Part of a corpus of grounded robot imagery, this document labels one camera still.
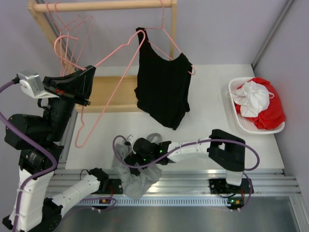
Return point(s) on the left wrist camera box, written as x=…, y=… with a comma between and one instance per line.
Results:
x=31, y=84

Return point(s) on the aluminium mounting rail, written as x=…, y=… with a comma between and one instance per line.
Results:
x=268, y=182

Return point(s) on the red tank top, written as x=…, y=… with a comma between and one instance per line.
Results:
x=273, y=116

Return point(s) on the grey tank top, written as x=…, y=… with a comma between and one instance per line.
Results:
x=136, y=186

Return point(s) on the pink hanger of white top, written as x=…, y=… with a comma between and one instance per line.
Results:
x=78, y=37

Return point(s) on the pink hanger of grey top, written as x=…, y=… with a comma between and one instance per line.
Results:
x=106, y=70

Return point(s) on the white perforated plastic basket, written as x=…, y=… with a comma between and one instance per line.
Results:
x=244, y=124

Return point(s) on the slotted cable duct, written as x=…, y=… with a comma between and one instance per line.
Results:
x=171, y=201

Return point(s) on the white camisole top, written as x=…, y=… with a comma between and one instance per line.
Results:
x=253, y=98

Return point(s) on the pink hanger of red top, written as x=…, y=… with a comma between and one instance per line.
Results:
x=60, y=28

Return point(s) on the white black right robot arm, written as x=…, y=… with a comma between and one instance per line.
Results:
x=223, y=148

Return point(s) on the wooden clothes rack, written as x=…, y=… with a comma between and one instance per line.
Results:
x=121, y=5

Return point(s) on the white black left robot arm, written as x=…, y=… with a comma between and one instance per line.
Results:
x=37, y=138

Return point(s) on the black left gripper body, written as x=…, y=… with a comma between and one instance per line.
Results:
x=65, y=95

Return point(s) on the black tank top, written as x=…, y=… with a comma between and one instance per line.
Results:
x=162, y=85

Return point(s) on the aluminium corner post right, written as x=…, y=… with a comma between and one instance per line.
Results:
x=274, y=29

